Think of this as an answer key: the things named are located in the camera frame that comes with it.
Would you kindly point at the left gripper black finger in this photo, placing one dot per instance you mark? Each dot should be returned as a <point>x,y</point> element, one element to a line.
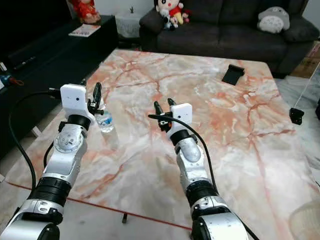
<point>83,82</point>
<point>97,91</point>

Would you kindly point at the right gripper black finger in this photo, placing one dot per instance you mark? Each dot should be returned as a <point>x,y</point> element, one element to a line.
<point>172,103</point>
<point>158,110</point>

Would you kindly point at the clear plastic water bottle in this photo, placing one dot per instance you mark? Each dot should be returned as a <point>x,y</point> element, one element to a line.
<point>105,121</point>

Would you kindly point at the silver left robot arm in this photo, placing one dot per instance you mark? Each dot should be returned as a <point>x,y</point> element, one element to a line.
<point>67,160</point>

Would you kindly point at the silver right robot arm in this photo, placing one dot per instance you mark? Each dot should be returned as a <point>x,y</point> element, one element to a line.
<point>195,170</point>

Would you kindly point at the beige rubbish bin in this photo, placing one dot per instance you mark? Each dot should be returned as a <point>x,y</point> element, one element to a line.
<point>307,222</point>

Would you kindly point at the black low tv cabinet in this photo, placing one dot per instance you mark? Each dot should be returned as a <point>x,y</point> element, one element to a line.
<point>40,80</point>

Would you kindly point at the thin pink white booklet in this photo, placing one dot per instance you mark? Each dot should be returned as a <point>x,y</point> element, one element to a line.
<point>85,30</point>

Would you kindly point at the pink marble coffee table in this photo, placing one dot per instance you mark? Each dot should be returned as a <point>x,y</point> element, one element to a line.
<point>130,165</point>

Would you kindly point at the black remote control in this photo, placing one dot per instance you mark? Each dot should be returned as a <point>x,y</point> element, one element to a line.
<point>29,62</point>

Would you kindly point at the black phone stand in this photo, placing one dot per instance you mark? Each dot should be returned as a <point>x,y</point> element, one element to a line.
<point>232,74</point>

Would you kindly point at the red costumed doll figure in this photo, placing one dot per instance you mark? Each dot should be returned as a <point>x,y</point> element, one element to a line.
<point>86,10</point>

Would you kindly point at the white lace covered side table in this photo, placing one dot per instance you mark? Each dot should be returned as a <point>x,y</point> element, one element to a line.
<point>127,25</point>

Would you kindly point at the blue and orange gadget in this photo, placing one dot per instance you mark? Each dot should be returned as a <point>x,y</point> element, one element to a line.
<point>10,79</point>

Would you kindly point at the dark grey fabric sofa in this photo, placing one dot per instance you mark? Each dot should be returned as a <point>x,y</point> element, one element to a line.
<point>220,40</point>

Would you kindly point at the black television screen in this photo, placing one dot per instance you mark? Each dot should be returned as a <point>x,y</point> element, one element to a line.
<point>30,22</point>

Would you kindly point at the plush doll with red dress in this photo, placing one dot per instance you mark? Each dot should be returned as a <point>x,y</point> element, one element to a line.
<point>171,10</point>

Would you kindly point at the small black floor device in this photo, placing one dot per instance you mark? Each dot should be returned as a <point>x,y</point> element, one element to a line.
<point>296,116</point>

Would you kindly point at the grey round plush toy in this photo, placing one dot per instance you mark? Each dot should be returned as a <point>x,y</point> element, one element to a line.
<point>274,21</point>

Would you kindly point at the brown cardboard box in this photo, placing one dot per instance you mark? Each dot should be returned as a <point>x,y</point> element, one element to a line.
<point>307,62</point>

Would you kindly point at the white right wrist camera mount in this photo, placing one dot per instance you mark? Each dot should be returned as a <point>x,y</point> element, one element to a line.
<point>181,116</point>

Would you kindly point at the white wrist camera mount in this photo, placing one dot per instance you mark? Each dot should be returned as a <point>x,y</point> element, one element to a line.
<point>181,116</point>
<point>75,99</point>

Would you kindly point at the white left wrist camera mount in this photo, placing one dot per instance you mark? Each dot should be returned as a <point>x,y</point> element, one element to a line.
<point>75,99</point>

